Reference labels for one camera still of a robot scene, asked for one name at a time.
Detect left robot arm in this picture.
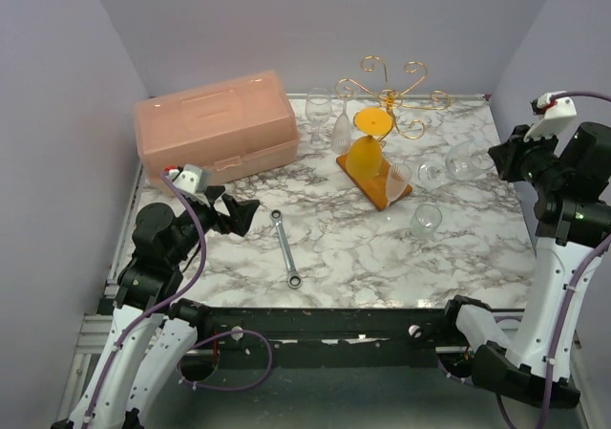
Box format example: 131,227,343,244
54,186,261,428

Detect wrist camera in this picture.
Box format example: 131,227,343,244
168,163,211,204
523,92,577,142

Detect short clear goblet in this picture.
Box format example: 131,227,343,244
409,204,443,239

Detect clear wine glass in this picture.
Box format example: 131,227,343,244
305,88,332,149
417,139,494,189

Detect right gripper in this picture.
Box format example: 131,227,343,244
490,121,569,191

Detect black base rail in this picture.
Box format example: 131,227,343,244
178,296,484,379

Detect yellow plastic wine glass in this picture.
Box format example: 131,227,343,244
346,107,393,180

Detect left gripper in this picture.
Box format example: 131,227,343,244
168,185,260,265

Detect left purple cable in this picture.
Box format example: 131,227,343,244
78,170,273,420

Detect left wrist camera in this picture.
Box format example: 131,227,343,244
168,163,211,204

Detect clear wine glass back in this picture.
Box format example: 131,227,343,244
305,88,332,149

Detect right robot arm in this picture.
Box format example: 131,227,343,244
438,122,610,409

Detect ribbed clear champagne flute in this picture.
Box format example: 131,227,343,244
330,97,351,155

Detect pink plastic storage box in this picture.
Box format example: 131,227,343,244
133,71,301,194

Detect silver ratchet wrench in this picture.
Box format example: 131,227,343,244
270,209,303,290

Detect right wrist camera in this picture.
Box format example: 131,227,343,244
523,92,577,142

